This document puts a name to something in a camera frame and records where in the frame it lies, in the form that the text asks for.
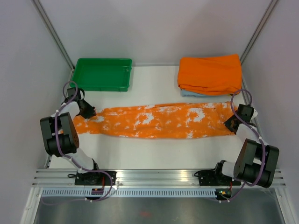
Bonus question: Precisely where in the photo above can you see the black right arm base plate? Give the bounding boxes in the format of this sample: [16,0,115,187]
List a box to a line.
[194,170,241,186]

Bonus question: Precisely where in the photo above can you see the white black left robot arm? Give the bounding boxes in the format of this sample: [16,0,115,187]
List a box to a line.
[40,87,102,185]

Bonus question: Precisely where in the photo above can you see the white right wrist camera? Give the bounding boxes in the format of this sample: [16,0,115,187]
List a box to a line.
[251,109,258,120]

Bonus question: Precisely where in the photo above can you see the green plastic tray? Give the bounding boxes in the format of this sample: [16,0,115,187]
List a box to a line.
[72,58,132,92]

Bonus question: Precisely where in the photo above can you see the orange white tie-dye trousers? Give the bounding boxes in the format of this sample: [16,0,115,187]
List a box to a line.
[72,101,233,139]

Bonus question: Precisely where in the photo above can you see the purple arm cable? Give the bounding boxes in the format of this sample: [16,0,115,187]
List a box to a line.
[54,81,113,201]
[230,89,268,187]

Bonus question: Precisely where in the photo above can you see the folded plain orange trousers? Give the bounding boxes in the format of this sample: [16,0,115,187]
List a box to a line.
[177,54,242,96]

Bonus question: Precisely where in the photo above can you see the aluminium mounting rail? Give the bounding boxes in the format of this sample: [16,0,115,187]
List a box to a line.
[32,168,287,188]

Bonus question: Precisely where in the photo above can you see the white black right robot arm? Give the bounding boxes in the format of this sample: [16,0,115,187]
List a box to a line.
[213,104,279,188]

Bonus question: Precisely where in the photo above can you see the white slotted cable duct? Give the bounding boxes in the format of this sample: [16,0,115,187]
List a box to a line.
[42,188,216,198]

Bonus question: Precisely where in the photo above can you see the folded light blue cloth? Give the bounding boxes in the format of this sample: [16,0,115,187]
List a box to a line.
[181,89,232,98]

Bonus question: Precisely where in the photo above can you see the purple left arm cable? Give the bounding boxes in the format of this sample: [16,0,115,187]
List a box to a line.
[54,81,113,201]

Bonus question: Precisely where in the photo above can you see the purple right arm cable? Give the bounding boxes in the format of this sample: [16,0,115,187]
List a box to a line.
[230,89,268,187]

